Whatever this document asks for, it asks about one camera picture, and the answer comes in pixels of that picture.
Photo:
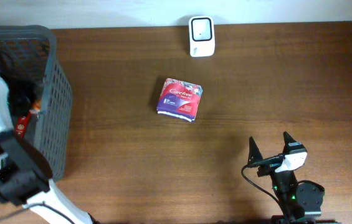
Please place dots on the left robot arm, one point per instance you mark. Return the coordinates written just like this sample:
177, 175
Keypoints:
26, 178

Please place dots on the red Nescafe stick sachet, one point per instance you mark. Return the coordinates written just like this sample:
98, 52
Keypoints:
22, 124

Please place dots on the grey plastic mesh basket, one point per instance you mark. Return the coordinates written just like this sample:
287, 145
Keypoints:
30, 52

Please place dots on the Carefree liners pack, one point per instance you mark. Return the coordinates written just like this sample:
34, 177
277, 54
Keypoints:
179, 99

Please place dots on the orange Kleenex tissue pack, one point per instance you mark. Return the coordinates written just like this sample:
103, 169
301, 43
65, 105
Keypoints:
36, 107

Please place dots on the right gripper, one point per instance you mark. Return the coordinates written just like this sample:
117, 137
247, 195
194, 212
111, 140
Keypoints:
269, 160

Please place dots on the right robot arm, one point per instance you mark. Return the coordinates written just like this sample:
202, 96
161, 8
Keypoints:
299, 201

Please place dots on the white barcode scanner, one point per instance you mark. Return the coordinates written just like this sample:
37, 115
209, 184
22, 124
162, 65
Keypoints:
201, 36

